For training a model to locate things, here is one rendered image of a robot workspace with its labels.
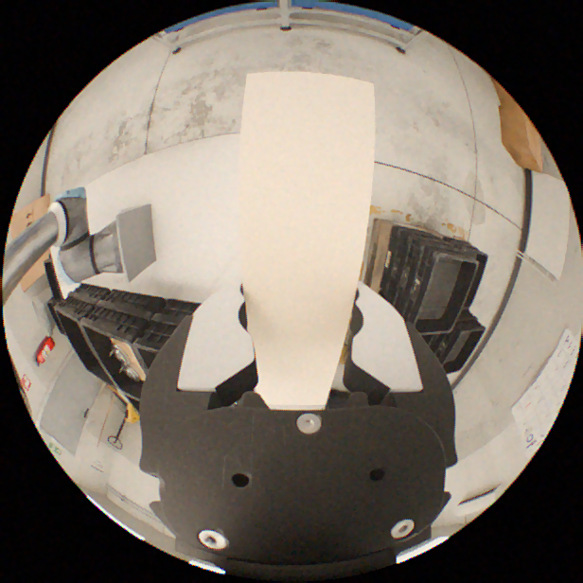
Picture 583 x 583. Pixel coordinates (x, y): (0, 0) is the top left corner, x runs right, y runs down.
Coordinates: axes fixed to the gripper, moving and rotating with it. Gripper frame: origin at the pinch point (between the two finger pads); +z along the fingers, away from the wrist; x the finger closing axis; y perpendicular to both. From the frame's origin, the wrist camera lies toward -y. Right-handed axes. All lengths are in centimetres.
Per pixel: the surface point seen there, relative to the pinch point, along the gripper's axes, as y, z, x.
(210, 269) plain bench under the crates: 17.5, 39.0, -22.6
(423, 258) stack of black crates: 18, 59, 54
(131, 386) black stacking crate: 63, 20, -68
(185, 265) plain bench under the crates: 16, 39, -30
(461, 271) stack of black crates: 20, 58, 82
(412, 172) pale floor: -23, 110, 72
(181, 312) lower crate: 29, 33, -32
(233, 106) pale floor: -57, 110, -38
